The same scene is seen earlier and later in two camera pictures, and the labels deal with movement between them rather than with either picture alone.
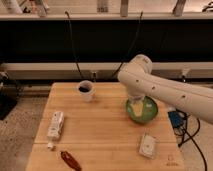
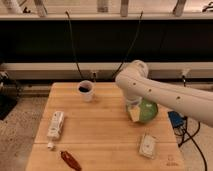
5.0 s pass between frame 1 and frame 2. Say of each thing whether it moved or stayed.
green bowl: stayed
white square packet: stayed
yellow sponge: moved
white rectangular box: stayed
